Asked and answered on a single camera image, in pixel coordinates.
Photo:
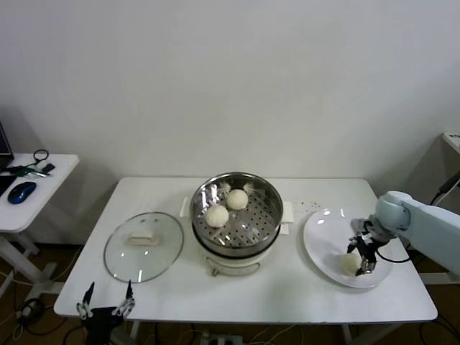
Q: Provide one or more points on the round glass pot lid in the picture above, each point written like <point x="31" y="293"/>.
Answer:
<point x="142" y="239"/>

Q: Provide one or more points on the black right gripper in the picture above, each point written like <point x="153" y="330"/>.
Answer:
<point x="370" y="244"/>

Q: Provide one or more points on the small black device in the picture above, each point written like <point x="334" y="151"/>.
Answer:
<point x="47" y="167"/>

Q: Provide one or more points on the white cabinet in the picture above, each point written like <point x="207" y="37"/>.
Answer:
<point x="452" y="143"/>

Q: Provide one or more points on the black laptop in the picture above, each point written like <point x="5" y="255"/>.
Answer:
<point x="4" y="143"/>

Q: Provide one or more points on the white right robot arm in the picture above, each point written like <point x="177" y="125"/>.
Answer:
<point x="431" y="223"/>

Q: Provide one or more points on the white round plate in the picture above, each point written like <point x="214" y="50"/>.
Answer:
<point x="323" y="230"/>

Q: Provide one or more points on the cream electric cooker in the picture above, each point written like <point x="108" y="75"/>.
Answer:
<point x="233" y="267"/>

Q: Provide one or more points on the grey pen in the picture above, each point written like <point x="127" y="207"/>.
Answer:
<point x="41" y="174"/>

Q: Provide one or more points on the stainless steel steamer basket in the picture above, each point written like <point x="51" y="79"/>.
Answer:
<point x="199" y="205"/>

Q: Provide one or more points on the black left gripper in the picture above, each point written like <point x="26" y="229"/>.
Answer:
<point x="102" y="320"/>

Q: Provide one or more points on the white power strip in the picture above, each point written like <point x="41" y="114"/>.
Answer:
<point x="223" y="339"/>

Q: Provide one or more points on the white steamed baozi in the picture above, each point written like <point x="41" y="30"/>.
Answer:
<point x="348" y="265"/>
<point x="236" y="199"/>
<point x="217" y="216"/>

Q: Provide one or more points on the blue computer mouse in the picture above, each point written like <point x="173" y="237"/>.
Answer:
<point x="21" y="193"/>

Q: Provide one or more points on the white side table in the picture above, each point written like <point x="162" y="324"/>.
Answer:
<point x="57" y="187"/>

